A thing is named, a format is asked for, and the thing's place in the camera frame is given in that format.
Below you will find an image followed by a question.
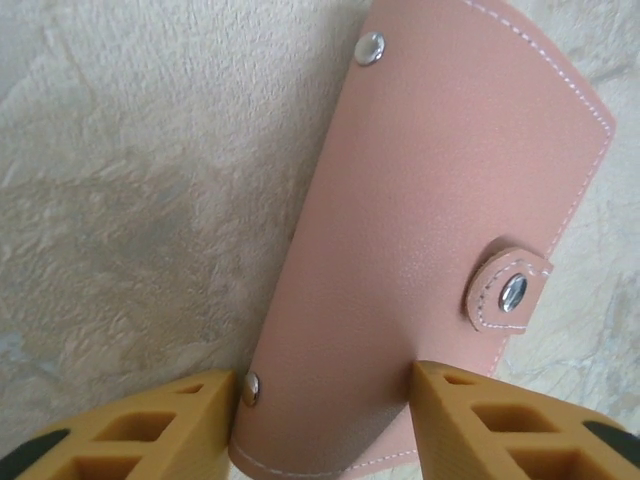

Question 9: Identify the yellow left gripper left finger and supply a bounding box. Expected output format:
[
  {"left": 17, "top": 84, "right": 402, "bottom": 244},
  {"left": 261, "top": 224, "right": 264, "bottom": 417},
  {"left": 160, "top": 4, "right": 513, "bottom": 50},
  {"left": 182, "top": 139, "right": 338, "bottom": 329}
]
[{"left": 0, "top": 367, "right": 237, "bottom": 480}]

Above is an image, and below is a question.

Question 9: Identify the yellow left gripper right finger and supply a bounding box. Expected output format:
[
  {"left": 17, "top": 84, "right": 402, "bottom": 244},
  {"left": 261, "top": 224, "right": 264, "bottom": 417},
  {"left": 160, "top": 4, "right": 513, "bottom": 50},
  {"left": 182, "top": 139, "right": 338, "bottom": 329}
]
[{"left": 409, "top": 359, "right": 640, "bottom": 480}]

